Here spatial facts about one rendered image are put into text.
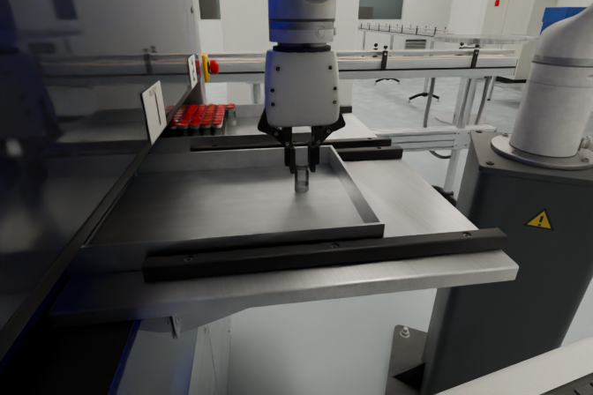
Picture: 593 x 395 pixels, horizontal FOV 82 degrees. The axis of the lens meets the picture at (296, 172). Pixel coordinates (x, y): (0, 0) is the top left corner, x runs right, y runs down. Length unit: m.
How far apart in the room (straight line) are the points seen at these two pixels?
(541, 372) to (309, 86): 0.40
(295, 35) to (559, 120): 0.57
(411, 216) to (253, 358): 1.03
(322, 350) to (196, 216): 1.03
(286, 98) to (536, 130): 0.55
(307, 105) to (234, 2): 1.86
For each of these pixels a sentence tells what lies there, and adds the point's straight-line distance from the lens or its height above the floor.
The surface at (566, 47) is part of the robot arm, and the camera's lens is 0.81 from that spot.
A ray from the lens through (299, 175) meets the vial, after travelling 0.51.
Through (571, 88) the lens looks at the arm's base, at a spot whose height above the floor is 1.01.
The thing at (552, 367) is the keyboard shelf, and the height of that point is 0.80.
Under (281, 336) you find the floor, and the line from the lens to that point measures 1.47.
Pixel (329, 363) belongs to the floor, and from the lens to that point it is 1.40.
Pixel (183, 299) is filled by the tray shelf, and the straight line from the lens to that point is 0.37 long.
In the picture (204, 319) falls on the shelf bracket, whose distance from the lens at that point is 0.53.
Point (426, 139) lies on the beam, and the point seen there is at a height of 0.50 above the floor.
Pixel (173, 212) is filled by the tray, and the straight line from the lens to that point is 0.50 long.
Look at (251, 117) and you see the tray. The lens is 0.93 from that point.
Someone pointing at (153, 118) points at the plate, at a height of 1.01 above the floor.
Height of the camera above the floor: 1.13
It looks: 25 degrees down
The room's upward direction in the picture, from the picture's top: straight up
